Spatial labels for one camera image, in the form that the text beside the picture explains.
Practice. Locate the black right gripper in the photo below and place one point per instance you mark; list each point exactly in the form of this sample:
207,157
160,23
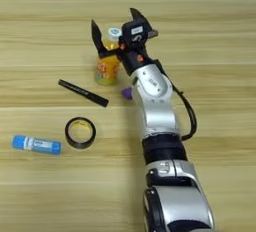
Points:
135,56

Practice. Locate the orange juice bottle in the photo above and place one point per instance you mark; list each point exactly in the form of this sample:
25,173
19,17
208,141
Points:
106,72

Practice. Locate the black tape roll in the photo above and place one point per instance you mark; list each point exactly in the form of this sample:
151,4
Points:
68,136

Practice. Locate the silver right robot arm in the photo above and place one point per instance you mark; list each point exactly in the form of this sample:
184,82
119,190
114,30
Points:
156,109

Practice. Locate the black marker pen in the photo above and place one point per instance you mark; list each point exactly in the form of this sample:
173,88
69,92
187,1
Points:
83,92

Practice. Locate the blue glue stick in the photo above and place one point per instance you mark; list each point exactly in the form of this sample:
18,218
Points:
36,144

